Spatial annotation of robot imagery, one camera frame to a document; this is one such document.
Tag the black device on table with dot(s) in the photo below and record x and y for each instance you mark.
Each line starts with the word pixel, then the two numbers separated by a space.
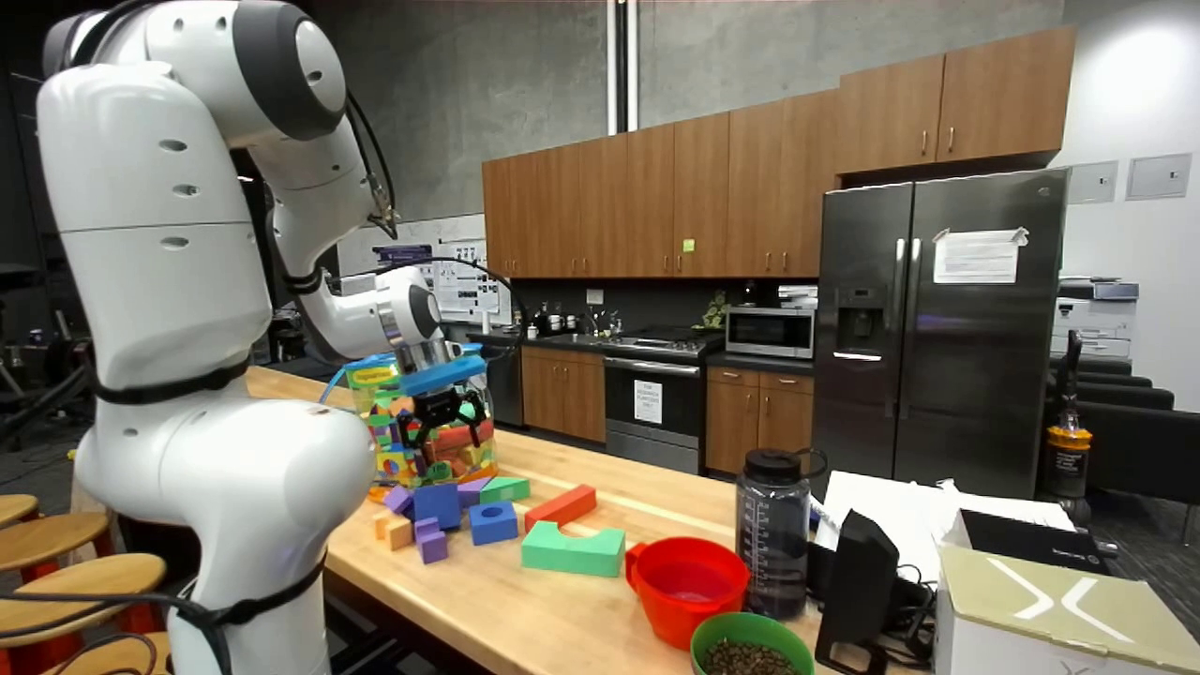
pixel 858 597

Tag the red plastic measuring cup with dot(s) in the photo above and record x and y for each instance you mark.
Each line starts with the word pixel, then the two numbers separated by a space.
pixel 681 583

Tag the dark water bottle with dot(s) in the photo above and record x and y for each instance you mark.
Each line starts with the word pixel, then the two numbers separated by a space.
pixel 772 529

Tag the silver microwave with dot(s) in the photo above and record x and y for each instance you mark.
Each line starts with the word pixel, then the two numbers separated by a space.
pixel 771 332

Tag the black oven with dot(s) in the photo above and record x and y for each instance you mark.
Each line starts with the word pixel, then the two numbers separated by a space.
pixel 655 411

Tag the green foam arch block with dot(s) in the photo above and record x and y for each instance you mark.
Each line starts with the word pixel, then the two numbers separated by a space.
pixel 552 548

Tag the black refrigerator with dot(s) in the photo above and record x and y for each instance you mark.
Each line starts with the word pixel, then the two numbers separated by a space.
pixel 930 341

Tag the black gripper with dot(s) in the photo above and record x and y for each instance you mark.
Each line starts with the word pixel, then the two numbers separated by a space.
pixel 451 408

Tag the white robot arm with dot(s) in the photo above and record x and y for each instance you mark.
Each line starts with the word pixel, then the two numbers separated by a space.
pixel 196 151

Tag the small purple foam cube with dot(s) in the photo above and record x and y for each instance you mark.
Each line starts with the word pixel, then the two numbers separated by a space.
pixel 432 547

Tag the white papers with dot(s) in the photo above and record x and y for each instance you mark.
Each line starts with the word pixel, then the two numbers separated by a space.
pixel 920 521

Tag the orange foam rectangular block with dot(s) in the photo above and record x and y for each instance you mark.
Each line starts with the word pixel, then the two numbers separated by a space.
pixel 562 507

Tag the cardboard box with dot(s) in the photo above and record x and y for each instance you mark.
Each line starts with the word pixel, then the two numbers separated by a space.
pixel 1013 617

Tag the wooden stool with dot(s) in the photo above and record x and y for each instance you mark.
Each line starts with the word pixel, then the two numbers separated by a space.
pixel 68 579

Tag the clear plastic bag of blocks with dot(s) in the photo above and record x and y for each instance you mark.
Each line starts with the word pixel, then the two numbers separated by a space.
pixel 382 391

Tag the blue foam cube with hole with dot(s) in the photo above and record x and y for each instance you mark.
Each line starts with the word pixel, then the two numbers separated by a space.
pixel 492 522

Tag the brown upper cabinets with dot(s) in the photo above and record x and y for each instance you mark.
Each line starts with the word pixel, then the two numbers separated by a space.
pixel 738 194

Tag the green bowl with grains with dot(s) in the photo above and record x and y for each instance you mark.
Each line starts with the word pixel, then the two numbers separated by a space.
pixel 745 643

